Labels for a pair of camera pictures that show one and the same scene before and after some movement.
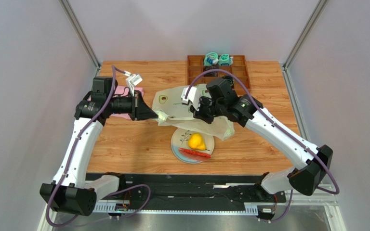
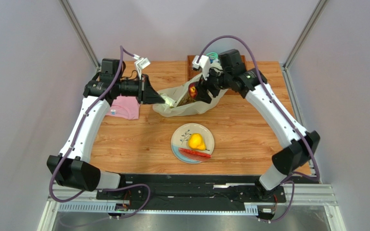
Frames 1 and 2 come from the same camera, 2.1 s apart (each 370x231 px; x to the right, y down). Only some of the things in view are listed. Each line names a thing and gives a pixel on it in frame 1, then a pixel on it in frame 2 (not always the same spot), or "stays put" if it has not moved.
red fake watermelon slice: (193, 155) stays put
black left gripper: (139, 109) → (147, 95)
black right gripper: (204, 107) → (209, 85)
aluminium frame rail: (329, 201) stays put
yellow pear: (195, 141) stays put
